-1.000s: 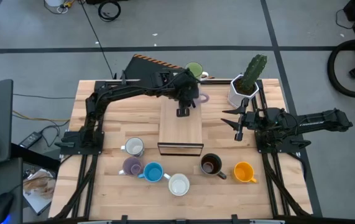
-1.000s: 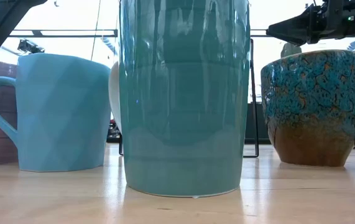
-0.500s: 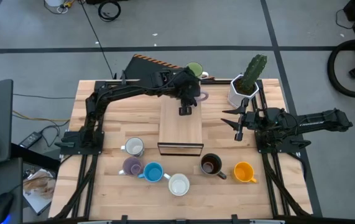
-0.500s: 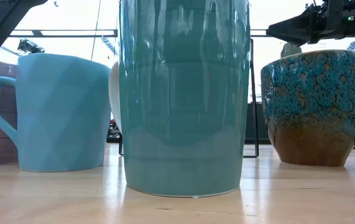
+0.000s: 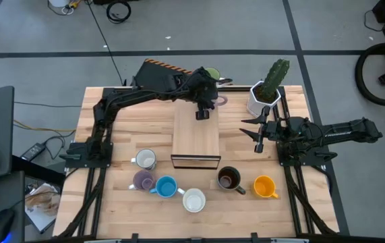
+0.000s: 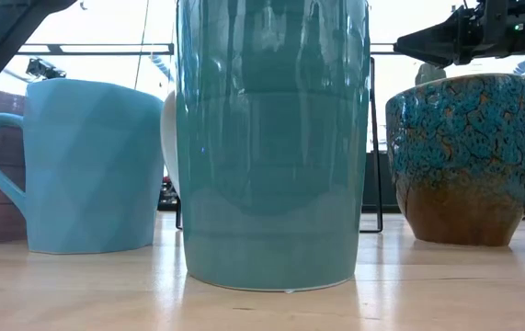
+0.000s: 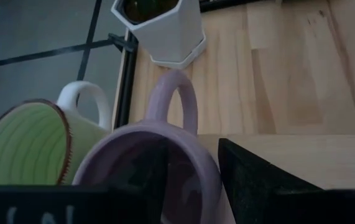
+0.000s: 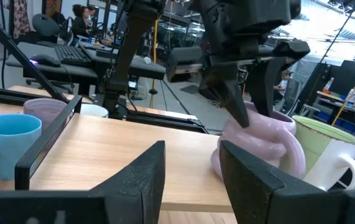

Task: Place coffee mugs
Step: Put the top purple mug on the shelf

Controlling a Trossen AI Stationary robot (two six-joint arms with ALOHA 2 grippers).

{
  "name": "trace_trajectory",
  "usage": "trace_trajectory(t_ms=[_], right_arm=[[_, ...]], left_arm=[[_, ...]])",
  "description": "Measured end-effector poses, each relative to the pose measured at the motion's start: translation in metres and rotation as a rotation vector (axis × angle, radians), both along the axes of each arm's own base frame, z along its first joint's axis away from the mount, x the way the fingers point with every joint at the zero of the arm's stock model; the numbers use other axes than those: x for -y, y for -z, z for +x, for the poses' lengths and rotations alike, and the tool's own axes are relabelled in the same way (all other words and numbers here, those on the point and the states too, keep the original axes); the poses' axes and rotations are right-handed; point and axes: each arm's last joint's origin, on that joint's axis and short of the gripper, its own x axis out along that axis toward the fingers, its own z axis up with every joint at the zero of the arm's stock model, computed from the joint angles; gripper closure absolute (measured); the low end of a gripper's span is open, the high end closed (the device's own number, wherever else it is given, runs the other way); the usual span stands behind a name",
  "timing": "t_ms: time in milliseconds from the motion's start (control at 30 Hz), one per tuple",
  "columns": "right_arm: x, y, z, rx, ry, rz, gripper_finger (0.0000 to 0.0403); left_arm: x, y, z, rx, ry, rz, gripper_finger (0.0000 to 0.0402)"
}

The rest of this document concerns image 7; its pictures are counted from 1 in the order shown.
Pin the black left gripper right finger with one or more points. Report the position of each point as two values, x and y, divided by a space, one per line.
251 189

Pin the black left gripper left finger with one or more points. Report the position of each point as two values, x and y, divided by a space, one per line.
140 186

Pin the lavender ceramic mug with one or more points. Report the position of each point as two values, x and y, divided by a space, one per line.
192 168

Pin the white hexagonal planter pot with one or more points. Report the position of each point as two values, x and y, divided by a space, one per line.
171 37

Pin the black tape line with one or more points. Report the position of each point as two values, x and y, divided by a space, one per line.
40 55
89 40

